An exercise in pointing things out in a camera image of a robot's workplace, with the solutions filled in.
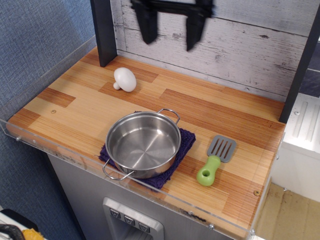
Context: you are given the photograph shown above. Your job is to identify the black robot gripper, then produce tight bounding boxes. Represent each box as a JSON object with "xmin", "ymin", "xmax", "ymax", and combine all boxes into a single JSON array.
[{"xmin": 130, "ymin": 0, "xmax": 215, "ymax": 51}]

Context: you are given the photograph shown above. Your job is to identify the white toy mushroom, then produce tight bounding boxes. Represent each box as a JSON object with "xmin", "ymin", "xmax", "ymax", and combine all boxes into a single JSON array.
[{"xmin": 113, "ymin": 67, "xmax": 137, "ymax": 92}]

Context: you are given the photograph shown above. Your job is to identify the stainless steel pot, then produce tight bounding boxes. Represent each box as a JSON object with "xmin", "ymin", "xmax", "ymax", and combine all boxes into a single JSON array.
[{"xmin": 102, "ymin": 107, "xmax": 182, "ymax": 181}]

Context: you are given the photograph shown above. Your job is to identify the purple cloth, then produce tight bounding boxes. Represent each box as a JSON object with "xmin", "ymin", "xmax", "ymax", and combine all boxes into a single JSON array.
[{"xmin": 97, "ymin": 110, "xmax": 197, "ymax": 191}]

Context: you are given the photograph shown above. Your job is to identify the green grey toy spatula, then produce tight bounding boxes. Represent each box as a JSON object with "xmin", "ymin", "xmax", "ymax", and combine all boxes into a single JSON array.
[{"xmin": 196, "ymin": 135, "xmax": 237, "ymax": 187}]

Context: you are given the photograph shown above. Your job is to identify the clear acrylic guard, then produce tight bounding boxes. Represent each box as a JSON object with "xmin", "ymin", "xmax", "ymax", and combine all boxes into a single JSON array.
[{"xmin": 0, "ymin": 33, "xmax": 288, "ymax": 240}]

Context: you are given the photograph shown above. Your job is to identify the white side cabinet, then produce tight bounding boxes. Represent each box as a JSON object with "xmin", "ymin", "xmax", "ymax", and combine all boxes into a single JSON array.
[{"xmin": 270, "ymin": 93, "xmax": 320, "ymax": 202}]

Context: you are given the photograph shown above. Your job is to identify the grey toy fridge cabinet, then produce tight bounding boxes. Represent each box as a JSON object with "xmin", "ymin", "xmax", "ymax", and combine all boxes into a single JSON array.
[{"xmin": 49, "ymin": 155, "xmax": 255, "ymax": 240}]

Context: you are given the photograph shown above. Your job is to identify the silver dispenser panel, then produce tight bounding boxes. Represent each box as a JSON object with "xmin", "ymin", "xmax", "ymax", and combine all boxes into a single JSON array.
[{"xmin": 102, "ymin": 197, "xmax": 165, "ymax": 240}]

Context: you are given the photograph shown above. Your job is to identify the black yellow object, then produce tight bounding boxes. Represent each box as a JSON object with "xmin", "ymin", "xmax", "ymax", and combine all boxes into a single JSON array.
[{"xmin": 0, "ymin": 209, "xmax": 46, "ymax": 240}]

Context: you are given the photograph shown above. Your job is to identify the dark right post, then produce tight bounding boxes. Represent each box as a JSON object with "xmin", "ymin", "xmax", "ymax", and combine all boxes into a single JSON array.
[{"xmin": 279, "ymin": 5, "xmax": 320, "ymax": 124}]

